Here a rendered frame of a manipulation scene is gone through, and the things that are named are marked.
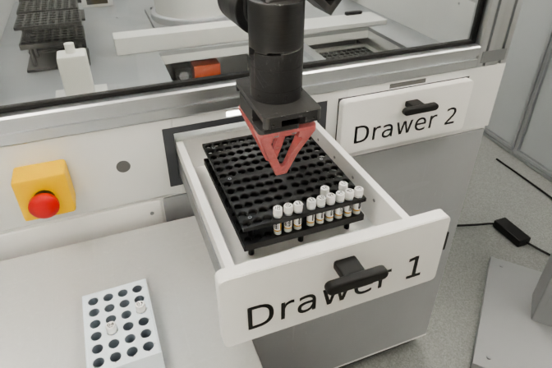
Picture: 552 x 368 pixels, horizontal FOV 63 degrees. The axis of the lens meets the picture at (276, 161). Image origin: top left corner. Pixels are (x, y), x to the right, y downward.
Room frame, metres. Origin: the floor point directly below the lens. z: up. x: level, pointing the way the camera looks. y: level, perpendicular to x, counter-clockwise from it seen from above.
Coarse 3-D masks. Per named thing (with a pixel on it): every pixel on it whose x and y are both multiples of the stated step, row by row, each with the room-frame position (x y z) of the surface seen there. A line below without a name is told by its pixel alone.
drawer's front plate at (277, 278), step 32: (384, 224) 0.41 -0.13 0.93; (416, 224) 0.41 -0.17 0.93; (448, 224) 0.42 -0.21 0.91; (288, 256) 0.35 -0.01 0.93; (320, 256) 0.36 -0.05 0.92; (384, 256) 0.39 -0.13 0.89; (224, 288) 0.32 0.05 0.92; (256, 288) 0.33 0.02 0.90; (288, 288) 0.35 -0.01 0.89; (320, 288) 0.36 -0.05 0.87; (384, 288) 0.39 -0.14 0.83; (224, 320) 0.32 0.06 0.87; (256, 320) 0.33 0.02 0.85; (288, 320) 0.35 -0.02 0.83
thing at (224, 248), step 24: (192, 144) 0.66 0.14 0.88; (336, 144) 0.65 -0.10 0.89; (192, 168) 0.57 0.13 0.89; (360, 168) 0.57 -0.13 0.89; (192, 192) 0.54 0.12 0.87; (216, 192) 0.59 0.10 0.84; (384, 192) 0.51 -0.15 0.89; (216, 216) 0.53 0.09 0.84; (384, 216) 0.49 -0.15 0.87; (408, 216) 0.46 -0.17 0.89; (216, 240) 0.42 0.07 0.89; (288, 240) 0.48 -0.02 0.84; (312, 240) 0.48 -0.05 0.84; (216, 264) 0.40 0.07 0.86
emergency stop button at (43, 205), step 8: (32, 200) 0.50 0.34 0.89; (40, 200) 0.50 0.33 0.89; (48, 200) 0.50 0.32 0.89; (56, 200) 0.51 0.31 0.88; (32, 208) 0.49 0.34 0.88; (40, 208) 0.50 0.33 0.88; (48, 208) 0.50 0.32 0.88; (56, 208) 0.51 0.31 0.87; (40, 216) 0.50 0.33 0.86; (48, 216) 0.50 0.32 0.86
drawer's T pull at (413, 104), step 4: (408, 100) 0.78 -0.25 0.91; (412, 100) 0.78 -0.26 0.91; (416, 100) 0.78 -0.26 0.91; (408, 104) 0.77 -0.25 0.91; (412, 104) 0.76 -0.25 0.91; (416, 104) 0.76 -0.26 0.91; (420, 104) 0.76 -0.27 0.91; (424, 104) 0.76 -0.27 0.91; (428, 104) 0.76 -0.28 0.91; (432, 104) 0.76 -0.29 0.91; (436, 104) 0.76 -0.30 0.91; (404, 108) 0.74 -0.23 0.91; (408, 108) 0.74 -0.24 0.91; (412, 108) 0.74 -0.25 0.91; (416, 108) 0.74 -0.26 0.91; (420, 108) 0.75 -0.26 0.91; (424, 108) 0.75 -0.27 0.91; (428, 108) 0.75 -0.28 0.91; (432, 108) 0.76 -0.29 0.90; (436, 108) 0.76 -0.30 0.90; (404, 112) 0.74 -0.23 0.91; (408, 112) 0.74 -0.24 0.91; (412, 112) 0.74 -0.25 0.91; (416, 112) 0.74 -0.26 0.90; (420, 112) 0.75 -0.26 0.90; (424, 112) 0.75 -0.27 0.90
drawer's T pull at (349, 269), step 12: (336, 264) 0.36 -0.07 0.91; (348, 264) 0.36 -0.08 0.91; (360, 264) 0.36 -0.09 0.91; (348, 276) 0.34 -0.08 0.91; (360, 276) 0.34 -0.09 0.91; (372, 276) 0.34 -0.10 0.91; (384, 276) 0.35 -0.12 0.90; (324, 288) 0.33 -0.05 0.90; (336, 288) 0.33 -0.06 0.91; (348, 288) 0.33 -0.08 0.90
